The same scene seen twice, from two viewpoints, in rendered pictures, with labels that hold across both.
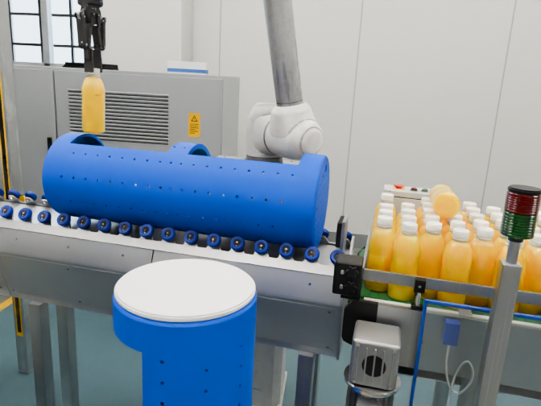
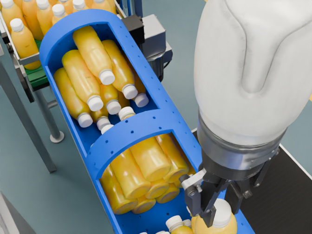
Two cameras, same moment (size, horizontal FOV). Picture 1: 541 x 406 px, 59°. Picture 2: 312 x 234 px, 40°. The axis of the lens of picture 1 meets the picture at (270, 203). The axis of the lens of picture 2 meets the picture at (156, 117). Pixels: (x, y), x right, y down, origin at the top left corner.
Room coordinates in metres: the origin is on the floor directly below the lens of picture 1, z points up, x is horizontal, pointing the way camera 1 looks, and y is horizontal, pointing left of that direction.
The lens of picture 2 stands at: (1.78, 0.73, 2.08)
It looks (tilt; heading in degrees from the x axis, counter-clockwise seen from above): 57 degrees down; 234
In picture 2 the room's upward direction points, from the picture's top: 4 degrees counter-clockwise
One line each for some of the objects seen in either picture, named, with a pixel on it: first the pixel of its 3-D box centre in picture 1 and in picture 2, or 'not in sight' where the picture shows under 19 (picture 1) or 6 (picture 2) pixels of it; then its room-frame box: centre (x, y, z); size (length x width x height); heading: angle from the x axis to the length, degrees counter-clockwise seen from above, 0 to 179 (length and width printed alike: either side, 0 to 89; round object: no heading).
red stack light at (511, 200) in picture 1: (522, 201); not in sight; (0.94, -0.51, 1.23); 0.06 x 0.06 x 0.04
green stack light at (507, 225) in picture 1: (518, 223); not in sight; (0.94, -0.51, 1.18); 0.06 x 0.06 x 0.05
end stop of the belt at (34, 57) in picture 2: (367, 248); (75, 42); (1.36, -0.30, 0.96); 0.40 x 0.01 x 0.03; 166
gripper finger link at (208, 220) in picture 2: (97, 61); (206, 211); (1.59, 0.58, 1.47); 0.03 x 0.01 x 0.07; 76
